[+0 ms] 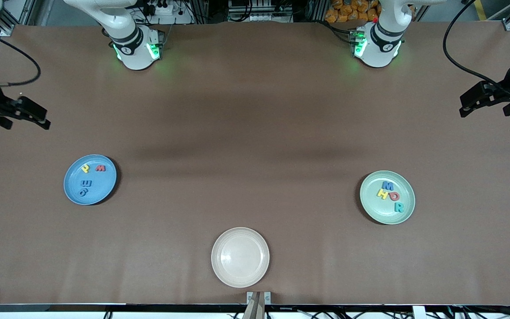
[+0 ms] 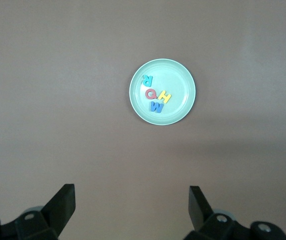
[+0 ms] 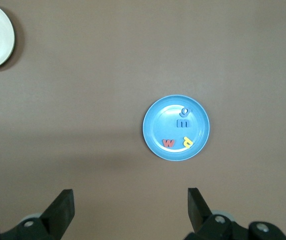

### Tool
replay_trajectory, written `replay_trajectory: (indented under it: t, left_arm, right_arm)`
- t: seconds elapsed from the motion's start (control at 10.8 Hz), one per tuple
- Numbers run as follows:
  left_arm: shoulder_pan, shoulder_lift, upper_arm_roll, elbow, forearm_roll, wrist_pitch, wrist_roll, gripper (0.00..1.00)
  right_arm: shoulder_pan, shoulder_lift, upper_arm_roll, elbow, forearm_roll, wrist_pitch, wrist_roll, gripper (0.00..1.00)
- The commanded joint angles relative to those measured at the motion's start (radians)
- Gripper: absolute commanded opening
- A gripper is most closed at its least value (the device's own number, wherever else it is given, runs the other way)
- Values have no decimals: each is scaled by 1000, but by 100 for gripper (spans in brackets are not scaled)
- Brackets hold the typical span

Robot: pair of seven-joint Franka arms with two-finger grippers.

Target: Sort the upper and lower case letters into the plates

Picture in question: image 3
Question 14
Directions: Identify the brown table cover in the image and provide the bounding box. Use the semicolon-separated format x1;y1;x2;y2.
0;0;286;240

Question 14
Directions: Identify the yellow lowercase letter h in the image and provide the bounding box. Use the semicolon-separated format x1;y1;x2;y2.
182;136;194;149

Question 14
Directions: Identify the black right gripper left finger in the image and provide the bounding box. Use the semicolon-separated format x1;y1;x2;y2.
0;189;75;240

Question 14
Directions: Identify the red lowercase letter w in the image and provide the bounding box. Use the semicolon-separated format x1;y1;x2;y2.
162;138;176;149

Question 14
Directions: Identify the blue plate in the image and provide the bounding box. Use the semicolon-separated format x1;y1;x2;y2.
142;94;211;162

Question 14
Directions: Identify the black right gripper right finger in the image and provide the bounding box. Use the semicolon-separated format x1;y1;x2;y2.
186;187;286;240

